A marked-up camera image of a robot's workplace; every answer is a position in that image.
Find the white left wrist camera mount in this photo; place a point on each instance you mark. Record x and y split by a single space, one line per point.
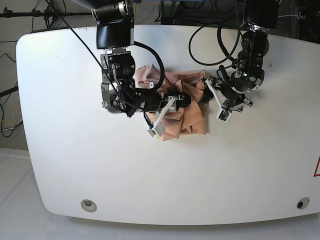
228 100

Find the right table grommet hole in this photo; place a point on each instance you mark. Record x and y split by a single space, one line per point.
303 203

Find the peach T-shirt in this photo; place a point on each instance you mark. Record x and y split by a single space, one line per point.
191 119

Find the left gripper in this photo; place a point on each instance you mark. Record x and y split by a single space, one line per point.
234 87

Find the left table grommet hole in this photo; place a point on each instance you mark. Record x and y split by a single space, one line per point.
88 206

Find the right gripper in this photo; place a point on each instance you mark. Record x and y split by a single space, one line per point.
129 101

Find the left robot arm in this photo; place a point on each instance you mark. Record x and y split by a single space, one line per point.
261 15

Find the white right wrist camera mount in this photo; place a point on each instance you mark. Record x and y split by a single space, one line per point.
157 129

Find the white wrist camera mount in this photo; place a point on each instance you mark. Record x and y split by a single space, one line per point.
157 129
228 100

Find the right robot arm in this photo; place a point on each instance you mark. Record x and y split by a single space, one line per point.
114 33

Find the black tripod stand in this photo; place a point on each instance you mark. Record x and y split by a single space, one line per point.
49 15

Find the table grommet hole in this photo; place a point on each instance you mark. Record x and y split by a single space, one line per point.
88 206
303 203

